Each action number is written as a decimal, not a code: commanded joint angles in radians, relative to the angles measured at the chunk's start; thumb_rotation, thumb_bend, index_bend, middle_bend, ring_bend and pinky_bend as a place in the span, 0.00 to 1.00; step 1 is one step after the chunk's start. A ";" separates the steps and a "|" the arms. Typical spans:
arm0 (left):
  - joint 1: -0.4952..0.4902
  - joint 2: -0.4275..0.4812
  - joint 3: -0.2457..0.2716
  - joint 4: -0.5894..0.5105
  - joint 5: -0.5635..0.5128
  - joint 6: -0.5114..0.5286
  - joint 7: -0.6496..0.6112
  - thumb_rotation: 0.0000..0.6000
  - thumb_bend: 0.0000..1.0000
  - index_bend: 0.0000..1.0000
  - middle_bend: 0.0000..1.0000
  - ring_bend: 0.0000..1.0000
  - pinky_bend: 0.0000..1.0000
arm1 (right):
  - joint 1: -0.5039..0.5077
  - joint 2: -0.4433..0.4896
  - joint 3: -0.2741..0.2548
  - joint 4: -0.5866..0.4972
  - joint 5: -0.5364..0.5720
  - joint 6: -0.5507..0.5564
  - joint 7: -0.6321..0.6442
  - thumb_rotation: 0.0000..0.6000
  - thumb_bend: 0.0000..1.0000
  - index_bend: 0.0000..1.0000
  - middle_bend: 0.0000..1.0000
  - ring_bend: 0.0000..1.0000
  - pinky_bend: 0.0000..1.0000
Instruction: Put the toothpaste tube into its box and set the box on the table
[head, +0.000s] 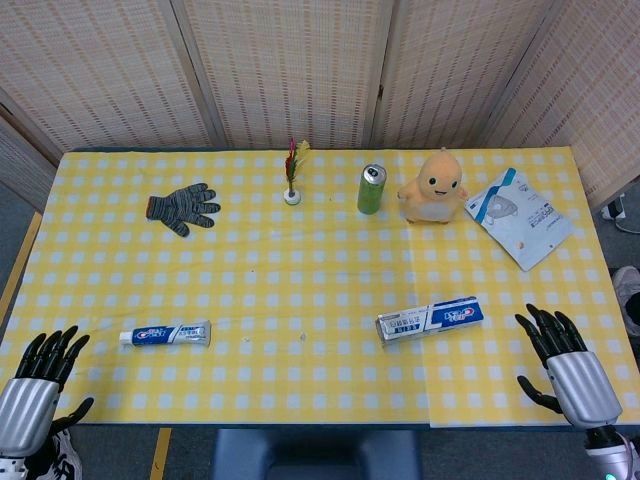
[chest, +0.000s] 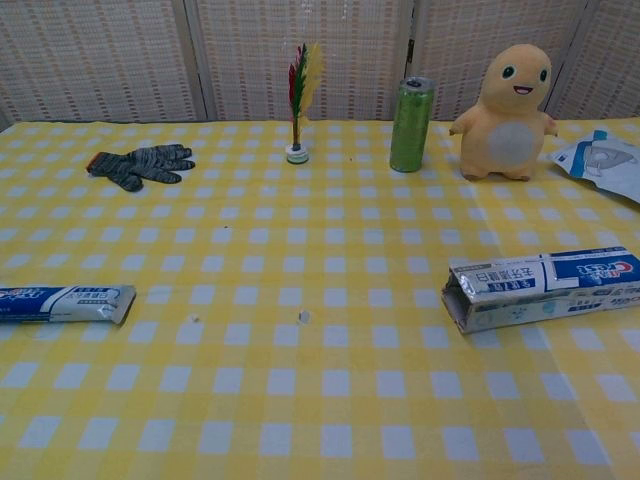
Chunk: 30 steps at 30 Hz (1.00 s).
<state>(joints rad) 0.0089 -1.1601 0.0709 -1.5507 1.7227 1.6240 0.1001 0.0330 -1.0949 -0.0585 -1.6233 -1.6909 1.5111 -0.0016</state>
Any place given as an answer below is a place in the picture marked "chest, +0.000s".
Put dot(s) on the green drink can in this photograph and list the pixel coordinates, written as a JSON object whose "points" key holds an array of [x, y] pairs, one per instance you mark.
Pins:
{"points": [[410, 130]]}

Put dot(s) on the blue white toothpaste tube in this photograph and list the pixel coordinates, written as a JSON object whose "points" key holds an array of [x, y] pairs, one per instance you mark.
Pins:
{"points": [[60, 301]]}

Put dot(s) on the feather shuttlecock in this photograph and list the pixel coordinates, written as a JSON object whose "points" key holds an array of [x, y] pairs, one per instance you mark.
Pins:
{"points": [[298, 152]]}

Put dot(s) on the white face mask package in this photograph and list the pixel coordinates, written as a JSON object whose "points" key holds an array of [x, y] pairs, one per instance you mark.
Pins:
{"points": [[600, 165]]}

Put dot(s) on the yellow plush toy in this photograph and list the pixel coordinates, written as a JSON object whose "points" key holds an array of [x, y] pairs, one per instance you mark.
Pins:
{"points": [[505, 115]]}

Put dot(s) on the blue white toothpaste box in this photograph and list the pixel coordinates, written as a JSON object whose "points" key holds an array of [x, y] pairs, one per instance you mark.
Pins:
{"points": [[525, 295]]}

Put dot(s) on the grey knit work glove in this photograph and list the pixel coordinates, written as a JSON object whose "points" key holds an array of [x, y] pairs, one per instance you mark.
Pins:
{"points": [[140, 162]]}

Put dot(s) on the yellow white checkered tablecloth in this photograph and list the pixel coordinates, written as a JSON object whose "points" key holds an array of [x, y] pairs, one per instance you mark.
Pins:
{"points": [[320, 380]]}

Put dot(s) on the woven folding screen panel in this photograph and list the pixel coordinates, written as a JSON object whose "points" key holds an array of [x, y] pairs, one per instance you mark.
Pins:
{"points": [[460, 35], [610, 60], [100, 60], [250, 55]]}

